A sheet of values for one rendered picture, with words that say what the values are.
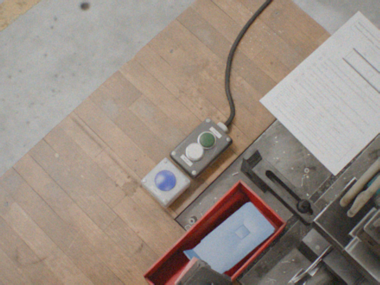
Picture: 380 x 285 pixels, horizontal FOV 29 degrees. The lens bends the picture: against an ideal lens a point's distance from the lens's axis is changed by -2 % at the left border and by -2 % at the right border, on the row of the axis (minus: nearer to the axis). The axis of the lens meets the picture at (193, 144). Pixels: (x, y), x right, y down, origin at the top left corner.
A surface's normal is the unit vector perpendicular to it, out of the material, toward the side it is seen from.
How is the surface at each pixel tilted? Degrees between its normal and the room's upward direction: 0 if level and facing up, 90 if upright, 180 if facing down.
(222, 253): 10
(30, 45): 0
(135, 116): 0
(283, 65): 0
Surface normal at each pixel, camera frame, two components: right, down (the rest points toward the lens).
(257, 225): -0.14, -0.39
